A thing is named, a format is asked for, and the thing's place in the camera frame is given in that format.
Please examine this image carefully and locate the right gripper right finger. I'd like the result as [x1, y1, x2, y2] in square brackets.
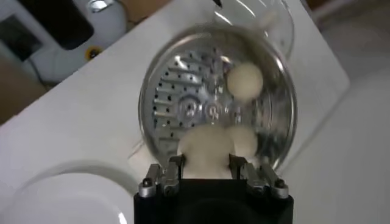
[228, 153, 289, 200]

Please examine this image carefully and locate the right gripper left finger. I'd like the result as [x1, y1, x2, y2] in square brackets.
[138, 153, 186, 198]

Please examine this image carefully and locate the white steamed baozi bun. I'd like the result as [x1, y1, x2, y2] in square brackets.
[227, 62, 264, 101]
[177, 124, 235, 180]
[227, 126, 260, 165]

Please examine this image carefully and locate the glass lid with white handle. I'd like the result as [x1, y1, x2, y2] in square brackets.
[213, 0, 296, 60]

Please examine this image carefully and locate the stainless steel steamer basket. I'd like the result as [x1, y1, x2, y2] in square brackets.
[127, 26, 299, 174]

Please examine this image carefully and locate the white round plate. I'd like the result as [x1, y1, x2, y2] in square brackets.
[0, 163, 138, 224]

